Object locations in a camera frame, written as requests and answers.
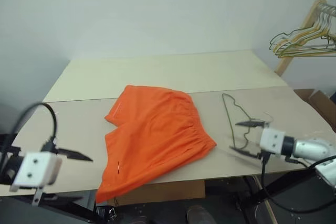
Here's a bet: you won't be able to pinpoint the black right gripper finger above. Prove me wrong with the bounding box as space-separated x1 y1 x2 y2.
235 120 264 129
228 145 262 158

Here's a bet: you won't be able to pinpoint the flat brown cardboard box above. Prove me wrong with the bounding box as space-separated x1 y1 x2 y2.
107 179 206 207

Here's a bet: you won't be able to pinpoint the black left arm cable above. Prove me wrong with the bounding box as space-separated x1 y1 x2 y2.
9 102 58 144

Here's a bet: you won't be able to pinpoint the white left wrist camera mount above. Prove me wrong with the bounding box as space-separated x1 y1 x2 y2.
9 151 63 206

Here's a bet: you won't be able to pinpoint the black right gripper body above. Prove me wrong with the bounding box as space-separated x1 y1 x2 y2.
257 121 271 161

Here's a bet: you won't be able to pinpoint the white wire hanger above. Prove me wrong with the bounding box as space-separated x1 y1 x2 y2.
288 4 336 41

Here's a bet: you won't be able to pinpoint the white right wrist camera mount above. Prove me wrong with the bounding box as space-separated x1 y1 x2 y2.
259 127 287 156

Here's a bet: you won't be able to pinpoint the dark rounded shoe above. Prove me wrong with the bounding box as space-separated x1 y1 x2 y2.
186 205 217 224

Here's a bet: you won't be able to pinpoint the orange shorts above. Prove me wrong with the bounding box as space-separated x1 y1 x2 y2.
94 84 218 204

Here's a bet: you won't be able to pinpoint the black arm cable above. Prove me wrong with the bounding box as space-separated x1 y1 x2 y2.
9 102 58 144
260 153 336 214

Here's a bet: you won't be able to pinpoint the wooden hanger rack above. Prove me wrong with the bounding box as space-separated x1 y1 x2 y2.
274 0 336 77

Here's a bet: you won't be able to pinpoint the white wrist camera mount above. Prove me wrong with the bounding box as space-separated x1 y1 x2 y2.
259 127 287 156
9 151 63 206

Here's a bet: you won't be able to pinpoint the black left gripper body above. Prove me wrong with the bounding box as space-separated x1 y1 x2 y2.
39 137 64 162

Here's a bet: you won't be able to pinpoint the dark green wire hanger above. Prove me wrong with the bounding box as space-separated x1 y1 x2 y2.
269 27 336 52
222 93 274 154

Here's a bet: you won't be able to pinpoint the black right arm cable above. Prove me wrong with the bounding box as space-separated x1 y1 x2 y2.
260 153 336 214

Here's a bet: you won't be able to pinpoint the thin wooden stick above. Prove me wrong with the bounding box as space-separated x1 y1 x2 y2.
251 176 278 224

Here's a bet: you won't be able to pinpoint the small black device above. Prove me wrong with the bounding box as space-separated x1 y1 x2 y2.
95 204 118 220

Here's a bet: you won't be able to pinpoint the bunch of wire hangers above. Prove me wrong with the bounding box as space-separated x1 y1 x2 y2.
272 6 336 58

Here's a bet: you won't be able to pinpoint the open brown cardboard box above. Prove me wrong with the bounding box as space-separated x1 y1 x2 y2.
293 88 336 133

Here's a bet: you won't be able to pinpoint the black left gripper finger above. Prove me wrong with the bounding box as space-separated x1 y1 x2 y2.
56 148 94 163
41 194 85 203

